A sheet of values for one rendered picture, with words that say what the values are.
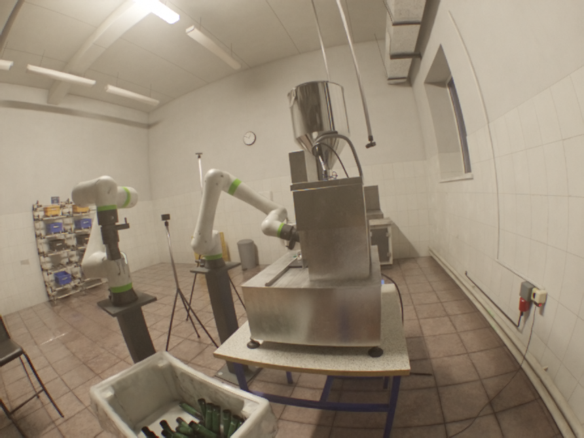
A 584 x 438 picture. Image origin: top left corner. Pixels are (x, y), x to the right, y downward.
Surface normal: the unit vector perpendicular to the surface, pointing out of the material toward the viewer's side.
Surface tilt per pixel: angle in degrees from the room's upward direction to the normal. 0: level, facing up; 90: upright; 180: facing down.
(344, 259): 90
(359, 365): 0
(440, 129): 90
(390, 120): 90
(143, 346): 90
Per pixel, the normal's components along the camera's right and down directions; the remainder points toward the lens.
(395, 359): -0.11, -0.99
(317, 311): -0.31, 0.11
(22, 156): 0.94, -0.08
